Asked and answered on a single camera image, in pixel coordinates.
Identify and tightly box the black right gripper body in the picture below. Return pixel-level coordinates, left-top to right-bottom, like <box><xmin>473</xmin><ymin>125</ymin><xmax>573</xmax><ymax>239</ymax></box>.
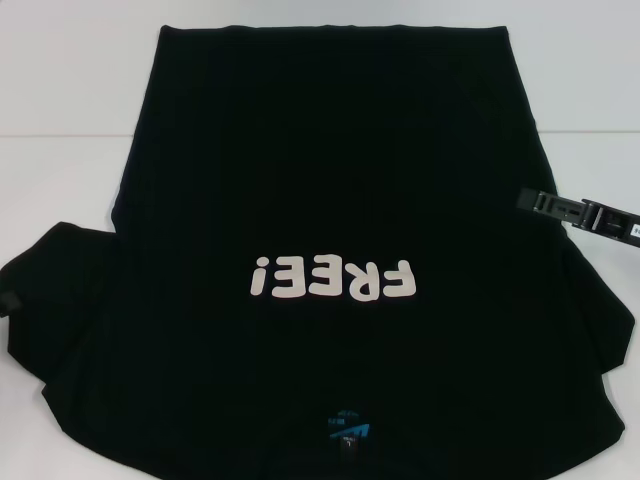
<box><xmin>574</xmin><ymin>198</ymin><xmax>640</xmax><ymax>251</ymax></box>

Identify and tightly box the black shirt with FREE print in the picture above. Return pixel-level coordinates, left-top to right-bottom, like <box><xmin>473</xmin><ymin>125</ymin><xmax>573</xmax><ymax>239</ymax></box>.
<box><xmin>0</xmin><ymin>22</ymin><xmax>637</xmax><ymax>480</ymax></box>

